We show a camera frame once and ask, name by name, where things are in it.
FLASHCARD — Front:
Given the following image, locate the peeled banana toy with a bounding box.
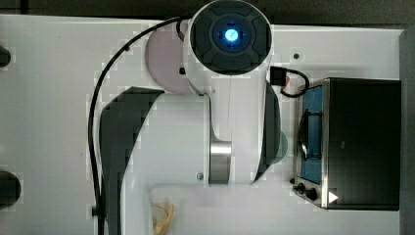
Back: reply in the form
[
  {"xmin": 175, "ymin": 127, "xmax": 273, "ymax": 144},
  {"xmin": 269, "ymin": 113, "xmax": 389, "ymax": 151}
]
[{"xmin": 153, "ymin": 204, "xmax": 175, "ymax": 235}]

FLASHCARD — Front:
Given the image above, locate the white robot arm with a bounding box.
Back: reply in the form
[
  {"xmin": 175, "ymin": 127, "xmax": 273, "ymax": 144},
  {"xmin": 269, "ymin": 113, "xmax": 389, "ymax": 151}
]
[{"xmin": 98, "ymin": 0, "xmax": 281, "ymax": 235}]

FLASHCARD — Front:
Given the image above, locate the black cylinder lower post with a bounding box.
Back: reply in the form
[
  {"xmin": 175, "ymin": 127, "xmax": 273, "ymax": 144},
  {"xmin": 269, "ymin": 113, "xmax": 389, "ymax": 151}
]
[{"xmin": 0, "ymin": 171, "xmax": 22, "ymax": 209}]

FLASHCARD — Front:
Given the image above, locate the grey round plate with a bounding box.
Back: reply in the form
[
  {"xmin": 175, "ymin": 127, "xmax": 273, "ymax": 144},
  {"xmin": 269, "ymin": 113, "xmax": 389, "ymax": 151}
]
[{"xmin": 145, "ymin": 20, "xmax": 193, "ymax": 94}]

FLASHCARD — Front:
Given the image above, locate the black toaster oven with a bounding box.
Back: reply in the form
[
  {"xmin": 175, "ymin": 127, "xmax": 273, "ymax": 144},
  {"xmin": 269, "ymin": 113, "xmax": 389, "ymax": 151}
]
[{"xmin": 291, "ymin": 77, "xmax": 401, "ymax": 211}]

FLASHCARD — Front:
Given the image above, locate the black cylinder post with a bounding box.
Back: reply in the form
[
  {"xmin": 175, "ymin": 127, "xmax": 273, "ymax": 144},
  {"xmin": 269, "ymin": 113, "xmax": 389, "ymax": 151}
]
[
  {"xmin": 0, "ymin": 171, "xmax": 22, "ymax": 209},
  {"xmin": 0, "ymin": 46, "xmax": 12, "ymax": 68}
]

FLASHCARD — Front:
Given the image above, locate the black cylinder upper post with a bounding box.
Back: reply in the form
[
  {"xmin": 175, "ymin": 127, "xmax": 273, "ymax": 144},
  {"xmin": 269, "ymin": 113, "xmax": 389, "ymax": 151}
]
[{"xmin": 0, "ymin": 46, "xmax": 12, "ymax": 68}]

